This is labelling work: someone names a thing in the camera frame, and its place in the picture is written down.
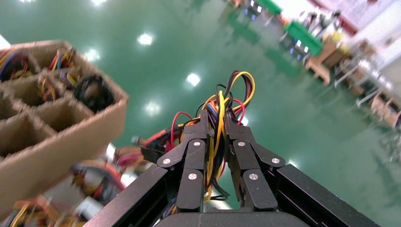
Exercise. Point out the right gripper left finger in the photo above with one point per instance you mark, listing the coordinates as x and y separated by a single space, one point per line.
194 156

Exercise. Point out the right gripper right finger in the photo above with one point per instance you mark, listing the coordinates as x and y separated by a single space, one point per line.
244 156

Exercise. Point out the brown wooden crate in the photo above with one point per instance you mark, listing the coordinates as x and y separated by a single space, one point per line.
325 59

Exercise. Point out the brown cardboard divider box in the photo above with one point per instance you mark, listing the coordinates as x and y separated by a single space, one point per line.
62 150

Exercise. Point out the grey metal workbench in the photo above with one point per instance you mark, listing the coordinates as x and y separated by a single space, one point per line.
363 75

